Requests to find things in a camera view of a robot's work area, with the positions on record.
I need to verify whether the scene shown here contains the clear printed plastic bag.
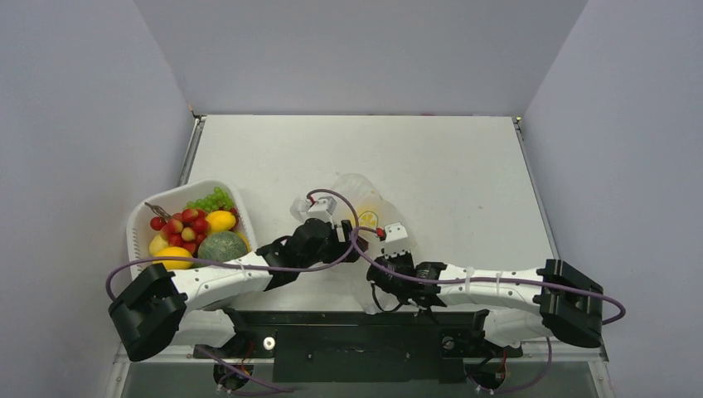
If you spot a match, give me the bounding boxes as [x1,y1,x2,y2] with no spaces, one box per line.
[313,173,408,314]

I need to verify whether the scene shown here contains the red fake cherry bunch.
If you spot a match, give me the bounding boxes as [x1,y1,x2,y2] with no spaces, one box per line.
[145,202,208,256]

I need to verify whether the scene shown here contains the yellow fake lemon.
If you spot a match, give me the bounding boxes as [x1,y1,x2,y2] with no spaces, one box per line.
[148,235,169,257]
[153,246,194,270]

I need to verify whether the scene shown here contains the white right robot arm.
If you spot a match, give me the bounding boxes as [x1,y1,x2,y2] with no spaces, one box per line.
[366,254,604,354]

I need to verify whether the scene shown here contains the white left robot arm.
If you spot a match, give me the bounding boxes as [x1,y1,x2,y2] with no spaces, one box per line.
[109,218,358,362]

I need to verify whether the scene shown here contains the green fake melon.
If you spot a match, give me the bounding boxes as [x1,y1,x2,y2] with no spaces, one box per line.
[197,231,250,262]

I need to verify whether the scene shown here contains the green fake grapes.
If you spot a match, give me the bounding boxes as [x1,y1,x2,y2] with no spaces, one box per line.
[183,187,235,213]

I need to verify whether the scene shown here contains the white plastic basket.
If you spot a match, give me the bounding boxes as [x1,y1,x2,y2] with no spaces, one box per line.
[126,178,259,261]

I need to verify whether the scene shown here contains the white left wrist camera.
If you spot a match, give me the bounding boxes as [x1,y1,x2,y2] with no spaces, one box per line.
[306,197,337,224]

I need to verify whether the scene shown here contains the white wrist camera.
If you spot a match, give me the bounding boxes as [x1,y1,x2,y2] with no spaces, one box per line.
[381,222,412,259]
[306,197,337,224]

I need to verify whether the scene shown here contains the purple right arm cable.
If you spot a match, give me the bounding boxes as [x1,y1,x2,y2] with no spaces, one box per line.
[349,226,628,326]

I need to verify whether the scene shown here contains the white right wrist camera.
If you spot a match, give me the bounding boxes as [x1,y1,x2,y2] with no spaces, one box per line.
[381,222,412,259]

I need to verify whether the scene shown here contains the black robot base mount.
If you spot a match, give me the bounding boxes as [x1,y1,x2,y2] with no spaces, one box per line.
[194,310,523,383]

